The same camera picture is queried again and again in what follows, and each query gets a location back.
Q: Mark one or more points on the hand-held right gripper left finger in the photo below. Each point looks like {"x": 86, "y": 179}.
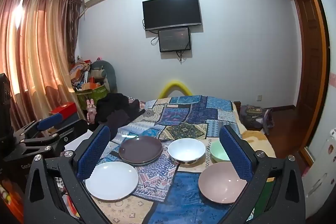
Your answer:
{"x": 94, "y": 153}

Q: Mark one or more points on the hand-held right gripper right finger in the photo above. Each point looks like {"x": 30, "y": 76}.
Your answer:
{"x": 236, "y": 153}

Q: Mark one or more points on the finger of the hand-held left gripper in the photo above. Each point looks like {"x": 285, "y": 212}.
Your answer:
{"x": 71, "y": 127}
{"x": 50, "y": 120}

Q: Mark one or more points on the green bowl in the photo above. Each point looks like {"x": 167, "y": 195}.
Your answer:
{"x": 216, "y": 151}

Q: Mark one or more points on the white plate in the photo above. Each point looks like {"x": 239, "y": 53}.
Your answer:
{"x": 112, "y": 180}

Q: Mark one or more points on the pink bowl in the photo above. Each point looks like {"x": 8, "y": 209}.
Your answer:
{"x": 220, "y": 183}

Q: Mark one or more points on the dark brown plate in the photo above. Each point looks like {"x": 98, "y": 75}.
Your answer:
{"x": 140, "y": 148}

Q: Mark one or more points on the white patterned bowl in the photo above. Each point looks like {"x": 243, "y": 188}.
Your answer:
{"x": 186, "y": 150}

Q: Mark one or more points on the person's orange sleeved left forearm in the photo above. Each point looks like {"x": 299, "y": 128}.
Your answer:
{"x": 10, "y": 200}

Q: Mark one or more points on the white cloth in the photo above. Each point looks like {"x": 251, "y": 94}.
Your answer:
{"x": 78, "y": 141}

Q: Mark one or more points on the red box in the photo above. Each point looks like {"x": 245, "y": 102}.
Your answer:
{"x": 63, "y": 108}

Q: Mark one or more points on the cream orange fleece blanket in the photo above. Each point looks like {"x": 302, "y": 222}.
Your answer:
{"x": 260, "y": 140}

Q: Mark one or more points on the pink bunny toy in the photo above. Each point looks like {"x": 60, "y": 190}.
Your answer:
{"x": 91, "y": 108}

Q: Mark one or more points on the green storage box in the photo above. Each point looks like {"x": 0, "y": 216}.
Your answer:
{"x": 92, "y": 94}

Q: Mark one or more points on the grey patterned bag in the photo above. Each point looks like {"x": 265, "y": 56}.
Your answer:
{"x": 253, "y": 115}

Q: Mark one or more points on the black clothes pile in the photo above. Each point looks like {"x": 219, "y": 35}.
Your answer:
{"x": 115, "y": 111}

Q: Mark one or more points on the colourful clutter pile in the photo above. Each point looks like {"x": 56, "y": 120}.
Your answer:
{"x": 82, "y": 73}

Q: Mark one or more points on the blue patchwork blanket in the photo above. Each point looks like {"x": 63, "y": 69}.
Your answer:
{"x": 183, "y": 113}

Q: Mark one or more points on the orange brown curtains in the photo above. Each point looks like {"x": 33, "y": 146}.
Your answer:
{"x": 34, "y": 56}

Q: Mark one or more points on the white suitcase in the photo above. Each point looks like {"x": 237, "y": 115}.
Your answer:
{"x": 320, "y": 169}

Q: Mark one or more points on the yellow foam arch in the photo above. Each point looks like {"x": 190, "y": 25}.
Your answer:
{"x": 175, "y": 85}

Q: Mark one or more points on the wooden door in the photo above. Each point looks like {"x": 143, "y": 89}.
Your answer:
{"x": 309, "y": 56}

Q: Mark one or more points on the small black monitor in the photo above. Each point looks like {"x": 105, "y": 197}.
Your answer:
{"x": 174, "y": 39}

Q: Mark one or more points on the white wardrobe door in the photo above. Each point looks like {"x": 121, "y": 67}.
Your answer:
{"x": 324, "y": 43}

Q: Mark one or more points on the wooden bed frame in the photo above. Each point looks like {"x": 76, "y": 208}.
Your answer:
{"x": 236, "y": 104}

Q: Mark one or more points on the white wall outlet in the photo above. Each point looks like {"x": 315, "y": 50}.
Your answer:
{"x": 259, "y": 97}

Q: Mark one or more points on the black wall television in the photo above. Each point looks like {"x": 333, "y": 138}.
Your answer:
{"x": 172, "y": 12}

